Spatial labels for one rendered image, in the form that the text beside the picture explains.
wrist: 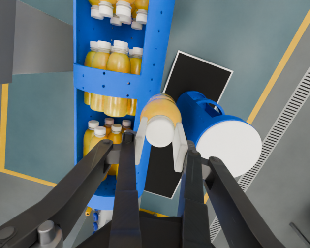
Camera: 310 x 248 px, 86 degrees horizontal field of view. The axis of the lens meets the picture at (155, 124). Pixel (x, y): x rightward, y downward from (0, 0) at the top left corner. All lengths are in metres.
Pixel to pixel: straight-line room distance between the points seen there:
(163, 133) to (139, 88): 0.27
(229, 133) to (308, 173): 2.01
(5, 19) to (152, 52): 0.54
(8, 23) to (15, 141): 1.79
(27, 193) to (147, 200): 1.55
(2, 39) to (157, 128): 0.71
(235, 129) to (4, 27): 0.92
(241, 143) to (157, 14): 0.58
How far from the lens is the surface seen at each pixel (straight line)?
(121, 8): 0.52
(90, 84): 0.48
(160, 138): 0.22
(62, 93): 1.96
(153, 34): 0.49
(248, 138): 0.79
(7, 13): 0.84
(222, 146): 0.76
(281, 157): 2.37
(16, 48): 0.97
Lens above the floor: 1.67
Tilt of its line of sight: 71 degrees down
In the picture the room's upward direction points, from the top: 175 degrees counter-clockwise
